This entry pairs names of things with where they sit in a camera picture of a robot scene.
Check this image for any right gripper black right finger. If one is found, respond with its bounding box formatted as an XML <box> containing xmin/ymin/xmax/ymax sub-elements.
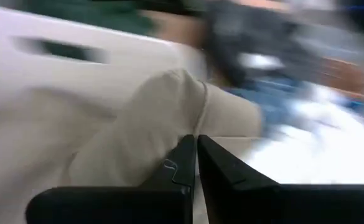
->
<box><xmin>197</xmin><ymin>134</ymin><xmax>364</xmax><ymax>224</ymax></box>

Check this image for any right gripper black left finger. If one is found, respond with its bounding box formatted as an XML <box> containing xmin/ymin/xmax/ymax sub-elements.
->
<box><xmin>25</xmin><ymin>134</ymin><xmax>197</xmax><ymax>224</ymax></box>

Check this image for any beige garment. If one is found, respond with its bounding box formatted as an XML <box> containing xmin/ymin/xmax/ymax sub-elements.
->
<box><xmin>0</xmin><ymin>68</ymin><xmax>263</xmax><ymax>224</ymax></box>

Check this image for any white garment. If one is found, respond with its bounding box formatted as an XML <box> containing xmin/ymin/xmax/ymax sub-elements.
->
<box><xmin>242</xmin><ymin>83</ymin><xmax>364</xmax><ymax>185</ymax></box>

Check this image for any blue plaid shirt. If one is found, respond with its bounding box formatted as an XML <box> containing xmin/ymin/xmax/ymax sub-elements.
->
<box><xmin>223</xmin><ymin>77</ymin><xmax>364</xmax><ymax>134</ymax></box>

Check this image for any white woven plastic basket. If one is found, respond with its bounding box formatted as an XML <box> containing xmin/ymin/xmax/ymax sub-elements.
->
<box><xmin>0</xmin><ymin>3</ymin><xmax>209</xmax><ymax>125</ymax></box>

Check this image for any dark grey garment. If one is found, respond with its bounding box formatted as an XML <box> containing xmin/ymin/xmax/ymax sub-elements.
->
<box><xmin>202</xmin><ymin>0</ymin><xmax>329</xmax><ymax>90</ymax></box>

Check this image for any dark green garment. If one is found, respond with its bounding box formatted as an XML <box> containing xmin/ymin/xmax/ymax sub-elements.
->
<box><xmin>19</xmin><ymin>0</ymin><xmax>156</xmax><ymax>35</ymax></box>

